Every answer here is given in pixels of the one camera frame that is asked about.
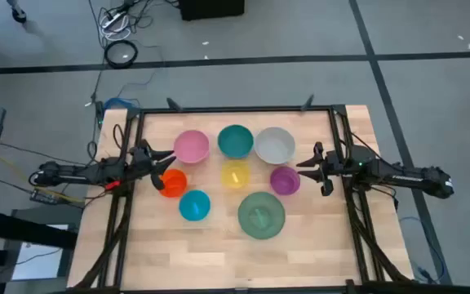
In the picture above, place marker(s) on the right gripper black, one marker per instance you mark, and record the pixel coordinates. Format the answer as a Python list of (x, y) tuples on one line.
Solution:
[(333, 165)]

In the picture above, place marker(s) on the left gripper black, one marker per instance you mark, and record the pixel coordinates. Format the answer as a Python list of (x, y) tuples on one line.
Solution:
[(142, 161)]

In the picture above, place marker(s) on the orange plastic cup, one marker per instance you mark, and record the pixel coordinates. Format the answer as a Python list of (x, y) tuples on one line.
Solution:
[(176, 183)]

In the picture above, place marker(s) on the pink plastic bowl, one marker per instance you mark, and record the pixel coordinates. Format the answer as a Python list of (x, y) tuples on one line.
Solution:
[(191, 147)]

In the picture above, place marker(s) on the white plastic bowl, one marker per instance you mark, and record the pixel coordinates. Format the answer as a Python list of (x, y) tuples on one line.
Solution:
[(274, 145)]

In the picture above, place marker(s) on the large green plastic bowl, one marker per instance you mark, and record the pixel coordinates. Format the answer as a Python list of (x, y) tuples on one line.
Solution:
[(261, 215)]

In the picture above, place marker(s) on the teal plastic bowl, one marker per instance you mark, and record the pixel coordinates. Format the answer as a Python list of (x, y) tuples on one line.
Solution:
[(235, 141)]

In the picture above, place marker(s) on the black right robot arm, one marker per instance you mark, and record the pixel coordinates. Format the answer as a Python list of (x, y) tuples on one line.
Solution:
[(398, 175)]

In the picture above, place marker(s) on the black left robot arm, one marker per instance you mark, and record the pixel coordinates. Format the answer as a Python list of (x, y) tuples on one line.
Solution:
[(80, 175)]

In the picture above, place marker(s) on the purple plastic cup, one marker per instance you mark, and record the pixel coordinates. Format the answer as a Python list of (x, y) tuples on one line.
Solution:
[(285, 180)]

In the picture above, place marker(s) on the blue plastic cup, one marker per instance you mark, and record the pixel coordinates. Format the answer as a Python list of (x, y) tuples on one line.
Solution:
[(194, 205)]

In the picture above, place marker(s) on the red tape tag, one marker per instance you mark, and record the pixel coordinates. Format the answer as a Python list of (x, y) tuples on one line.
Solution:
[(112, 185)]

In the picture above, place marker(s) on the yellow plastic cup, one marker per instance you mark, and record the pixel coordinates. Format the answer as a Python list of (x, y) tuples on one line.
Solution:
[(235, 176)]

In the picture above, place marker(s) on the black adapter with green light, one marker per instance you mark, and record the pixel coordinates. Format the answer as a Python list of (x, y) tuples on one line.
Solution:
[(100, 112)]

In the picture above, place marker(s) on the small black electronics box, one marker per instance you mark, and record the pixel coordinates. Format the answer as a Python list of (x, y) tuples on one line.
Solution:
[(44, 197)]

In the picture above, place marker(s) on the power strip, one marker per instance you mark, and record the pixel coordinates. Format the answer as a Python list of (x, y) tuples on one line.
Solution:
[(112, 19)]

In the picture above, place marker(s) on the black desk crossbar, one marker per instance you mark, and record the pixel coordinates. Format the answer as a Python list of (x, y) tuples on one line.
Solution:
[(23, 232)]

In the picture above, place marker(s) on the black box on floor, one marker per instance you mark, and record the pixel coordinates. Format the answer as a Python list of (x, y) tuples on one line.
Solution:
[(211, 8)]

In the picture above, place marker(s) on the white panel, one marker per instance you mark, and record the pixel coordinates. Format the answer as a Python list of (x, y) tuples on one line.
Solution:
[(35, 261)]

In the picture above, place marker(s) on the black chair caster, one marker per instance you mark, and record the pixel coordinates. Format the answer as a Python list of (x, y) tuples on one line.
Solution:
[(19, 15)]

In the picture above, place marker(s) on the black aluminium table frame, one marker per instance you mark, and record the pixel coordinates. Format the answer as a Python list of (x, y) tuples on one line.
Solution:
[(239, 109)]

